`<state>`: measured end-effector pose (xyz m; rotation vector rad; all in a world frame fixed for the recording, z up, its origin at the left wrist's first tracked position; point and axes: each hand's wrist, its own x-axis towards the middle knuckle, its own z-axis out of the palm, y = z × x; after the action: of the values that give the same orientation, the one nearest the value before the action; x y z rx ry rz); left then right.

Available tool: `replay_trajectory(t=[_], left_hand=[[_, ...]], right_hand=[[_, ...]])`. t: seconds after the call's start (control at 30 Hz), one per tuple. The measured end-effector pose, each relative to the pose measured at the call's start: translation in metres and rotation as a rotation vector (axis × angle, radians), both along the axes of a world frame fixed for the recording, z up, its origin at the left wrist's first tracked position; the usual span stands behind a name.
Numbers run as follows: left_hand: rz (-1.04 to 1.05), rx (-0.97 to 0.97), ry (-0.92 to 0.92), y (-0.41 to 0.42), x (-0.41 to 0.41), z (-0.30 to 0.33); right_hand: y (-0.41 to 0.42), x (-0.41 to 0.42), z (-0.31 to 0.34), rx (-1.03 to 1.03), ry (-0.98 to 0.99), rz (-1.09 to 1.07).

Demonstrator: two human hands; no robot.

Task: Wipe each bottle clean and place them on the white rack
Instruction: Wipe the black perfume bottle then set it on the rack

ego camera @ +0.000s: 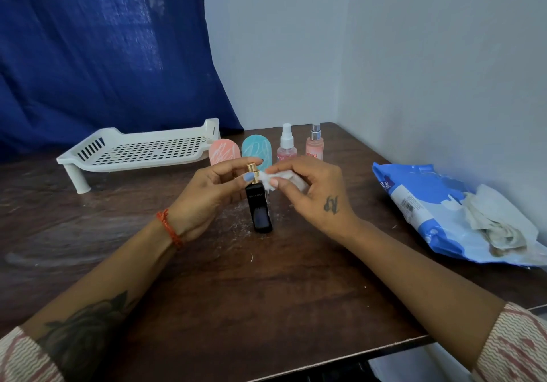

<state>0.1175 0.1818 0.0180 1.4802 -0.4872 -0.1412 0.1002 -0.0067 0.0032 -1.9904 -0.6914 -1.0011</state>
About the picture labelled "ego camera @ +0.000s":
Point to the person's right hand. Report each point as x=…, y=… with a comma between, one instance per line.
x=320, y=198

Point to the person's left hand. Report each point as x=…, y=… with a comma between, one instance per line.
x=196, y=206

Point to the white wet wipe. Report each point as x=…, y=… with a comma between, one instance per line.
x=290, y=180

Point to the orange spray bottle silver cap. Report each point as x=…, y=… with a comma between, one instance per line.
x=314, y=148

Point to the pink spray bottle white cap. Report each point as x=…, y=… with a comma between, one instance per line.
x=286, y=151

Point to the black perfume bottle gold cap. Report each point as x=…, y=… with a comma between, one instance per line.
x=260, y=210

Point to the pink squeeze bottle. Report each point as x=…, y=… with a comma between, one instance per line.
x=224, y=151

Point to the white perforated plastic rack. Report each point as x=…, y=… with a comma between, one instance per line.
x=141, y=151

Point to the teal squeeze bottle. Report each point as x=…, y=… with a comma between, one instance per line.
x=256, y=146

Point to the blue white wet wipes pack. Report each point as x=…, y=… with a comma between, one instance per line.
x=427, y=206

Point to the person's left forearm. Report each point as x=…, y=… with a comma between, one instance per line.
x=107, y=292

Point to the dark wooden table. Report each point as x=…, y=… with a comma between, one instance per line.
x=265, y=300

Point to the dark blue curtain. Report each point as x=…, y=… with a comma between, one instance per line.
x=94, y=61

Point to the patterned left sleeve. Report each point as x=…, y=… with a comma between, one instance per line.
x=21, y=360

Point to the patterned sleeve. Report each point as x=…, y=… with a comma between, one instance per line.
x=517, y=343
x=21, y=360

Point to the patterned right sleeve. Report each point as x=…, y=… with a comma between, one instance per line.
x=517, y=343

